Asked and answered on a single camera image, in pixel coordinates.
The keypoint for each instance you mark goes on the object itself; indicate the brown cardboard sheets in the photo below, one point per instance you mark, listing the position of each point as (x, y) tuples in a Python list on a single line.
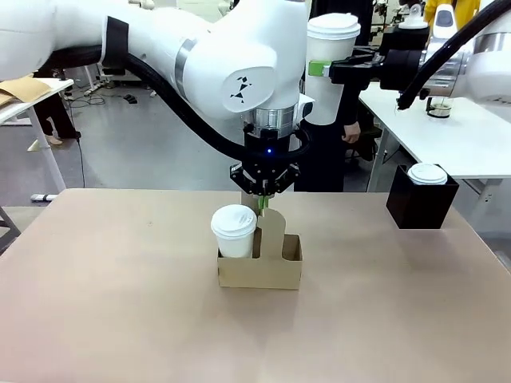
[(22, 91)]

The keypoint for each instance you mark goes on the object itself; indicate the black lid holder box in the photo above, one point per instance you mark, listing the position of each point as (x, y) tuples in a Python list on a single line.
[(419, 207)]

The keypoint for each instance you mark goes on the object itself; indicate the white floor power strip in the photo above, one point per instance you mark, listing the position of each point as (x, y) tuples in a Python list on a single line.
[(42, 197)]

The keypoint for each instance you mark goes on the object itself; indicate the bystander in dark trousers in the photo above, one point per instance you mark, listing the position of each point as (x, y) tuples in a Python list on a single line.
[(60, 115)]

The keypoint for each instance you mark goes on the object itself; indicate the person's left hand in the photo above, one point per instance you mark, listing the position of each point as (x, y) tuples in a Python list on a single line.
[(352, 133)]

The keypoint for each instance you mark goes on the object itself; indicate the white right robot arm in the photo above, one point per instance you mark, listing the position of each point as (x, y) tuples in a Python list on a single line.
[(489, 64)]

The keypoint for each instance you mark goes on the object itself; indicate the white paper cup with drink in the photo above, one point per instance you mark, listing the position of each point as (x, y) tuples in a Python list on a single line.
[(325, 88)]

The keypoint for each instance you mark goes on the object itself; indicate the person in black clothes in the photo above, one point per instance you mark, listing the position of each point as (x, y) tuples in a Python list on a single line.
[(331, 159)]

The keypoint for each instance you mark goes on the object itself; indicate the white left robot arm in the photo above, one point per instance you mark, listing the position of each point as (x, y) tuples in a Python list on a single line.
[(239, 52)]

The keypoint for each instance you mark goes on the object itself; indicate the glass coffee carafe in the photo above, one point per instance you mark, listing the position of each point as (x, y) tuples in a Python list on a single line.
[(439, 107)]

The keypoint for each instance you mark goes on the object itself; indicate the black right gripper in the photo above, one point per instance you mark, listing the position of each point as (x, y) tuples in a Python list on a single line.
[(401, 69)]

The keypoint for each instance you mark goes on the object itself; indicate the white desk with cardboard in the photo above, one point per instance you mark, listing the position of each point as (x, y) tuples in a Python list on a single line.
[(36, 115)]

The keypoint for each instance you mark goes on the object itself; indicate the white plastic cup lid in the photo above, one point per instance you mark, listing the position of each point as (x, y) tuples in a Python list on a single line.
[(333, 24), (233, 219)]

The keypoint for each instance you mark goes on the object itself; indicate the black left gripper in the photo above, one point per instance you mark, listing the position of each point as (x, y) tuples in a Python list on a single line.
[(269, 153)]

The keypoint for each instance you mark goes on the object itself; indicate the white background machine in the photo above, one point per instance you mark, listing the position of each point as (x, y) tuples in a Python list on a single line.
[(413, 16)]

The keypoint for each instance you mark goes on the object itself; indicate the white side table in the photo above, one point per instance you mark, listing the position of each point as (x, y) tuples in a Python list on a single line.
[(459, 143)]

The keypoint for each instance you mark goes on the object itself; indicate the black floor objects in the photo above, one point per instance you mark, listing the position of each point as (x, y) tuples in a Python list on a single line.
[(131, 99)]

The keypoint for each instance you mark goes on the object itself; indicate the bystander in yellow top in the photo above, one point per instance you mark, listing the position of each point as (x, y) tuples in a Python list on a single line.
[(431, 10)]

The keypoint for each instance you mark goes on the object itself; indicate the brown cardboard cup carrier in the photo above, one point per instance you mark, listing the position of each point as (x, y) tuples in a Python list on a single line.
[(259, 273)]

